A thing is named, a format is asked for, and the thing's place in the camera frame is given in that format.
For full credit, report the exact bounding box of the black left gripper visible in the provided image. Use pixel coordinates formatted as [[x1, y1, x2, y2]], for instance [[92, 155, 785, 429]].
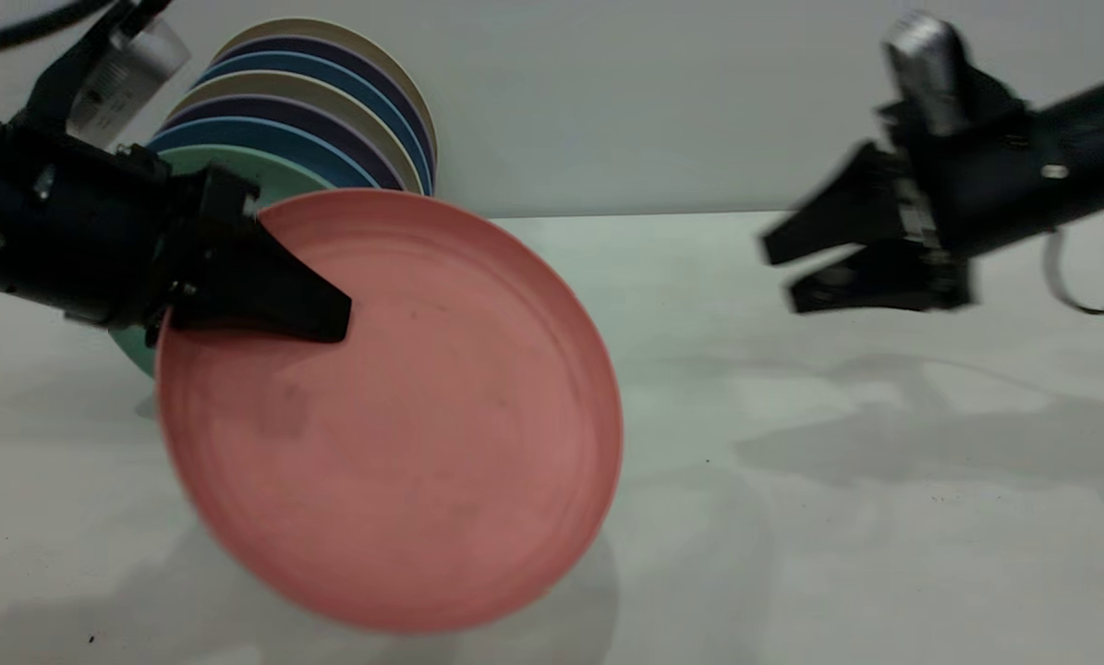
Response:
[[25, 129, 354, 348]]

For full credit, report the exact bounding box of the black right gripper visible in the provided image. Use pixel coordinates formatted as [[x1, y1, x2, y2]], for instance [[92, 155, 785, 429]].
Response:
[[761, 100, 1085, 316]]

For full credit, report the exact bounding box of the pink plastic plate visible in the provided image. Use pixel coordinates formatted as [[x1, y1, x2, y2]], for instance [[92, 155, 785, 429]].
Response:
[[154, 187, 625, 635]]

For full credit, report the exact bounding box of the green plastic plate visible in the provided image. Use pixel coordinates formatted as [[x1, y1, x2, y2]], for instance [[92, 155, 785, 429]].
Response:
[[108, 145, 333, 380]]

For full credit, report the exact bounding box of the blue plastic plate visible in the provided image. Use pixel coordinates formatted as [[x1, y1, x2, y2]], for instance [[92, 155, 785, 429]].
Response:
[[148, 117, 382, 191], [191, 53, 434, 198]]

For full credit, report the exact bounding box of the dark purple plastic plate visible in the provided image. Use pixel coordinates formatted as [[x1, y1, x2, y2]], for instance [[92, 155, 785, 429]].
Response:
[[164, 95, 406, 193], [210, 36, 437, 176]]

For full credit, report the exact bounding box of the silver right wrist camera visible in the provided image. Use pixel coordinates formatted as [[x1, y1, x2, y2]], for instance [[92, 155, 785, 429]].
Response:
[[882, 11, 1024, 139]]

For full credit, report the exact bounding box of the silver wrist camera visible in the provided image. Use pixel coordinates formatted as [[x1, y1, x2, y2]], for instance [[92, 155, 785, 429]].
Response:
[[882, 11, 1024, 139], [16, 0, 190, 149]]

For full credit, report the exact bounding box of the grey right arm cable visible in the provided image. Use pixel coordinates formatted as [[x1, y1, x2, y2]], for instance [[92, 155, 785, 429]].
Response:
[[1043, 205, 1104, 316]]

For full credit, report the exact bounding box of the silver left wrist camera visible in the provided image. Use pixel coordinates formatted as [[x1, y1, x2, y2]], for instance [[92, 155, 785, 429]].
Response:
[[16, 0, 190, 149]]

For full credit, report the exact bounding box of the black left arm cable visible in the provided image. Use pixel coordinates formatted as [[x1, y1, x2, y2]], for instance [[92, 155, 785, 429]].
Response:
[[0, 0, 114, 58]]

